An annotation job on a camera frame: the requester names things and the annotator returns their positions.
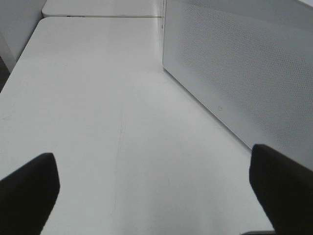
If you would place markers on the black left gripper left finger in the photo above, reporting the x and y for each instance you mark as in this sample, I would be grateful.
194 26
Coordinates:
28 195

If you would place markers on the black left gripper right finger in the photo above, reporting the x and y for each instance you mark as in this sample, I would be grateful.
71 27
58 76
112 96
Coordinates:
284 189

